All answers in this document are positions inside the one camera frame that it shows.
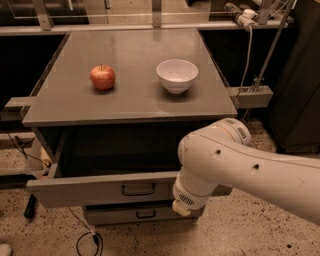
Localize grey top drawer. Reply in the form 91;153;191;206
26;133;233;209

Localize grey drawer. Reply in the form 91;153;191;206
83;201;205;227
26;133;233;209

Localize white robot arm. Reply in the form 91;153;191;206
172;118;320;225

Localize grey bottom drawer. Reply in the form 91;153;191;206
83;201;205;227

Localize grey cabinet desk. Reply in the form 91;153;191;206
23;29;237;170

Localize white ceramic bowl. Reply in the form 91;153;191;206
156;59;199;94

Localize red apple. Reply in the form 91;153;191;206
90;64;116;91

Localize white object floor corner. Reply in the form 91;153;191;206
0;244;12;256

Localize white power strip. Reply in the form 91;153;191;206
224;2;256;29

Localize metal diagonal rod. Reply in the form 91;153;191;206
239;0;296;123

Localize black top drawer handle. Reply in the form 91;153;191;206
121;183;155;197

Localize black floor cable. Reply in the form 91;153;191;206
66;206;104;256

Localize grey side bracket right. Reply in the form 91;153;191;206
227;86;273;109

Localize grey side bracket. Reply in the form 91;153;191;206
227;86;273;109
0;96;35;121

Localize black cables left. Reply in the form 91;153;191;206
3;128;51;168

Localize white power cable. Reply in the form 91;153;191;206
236;24;254;98

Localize grey side bracket left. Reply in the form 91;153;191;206
0;96;35;121

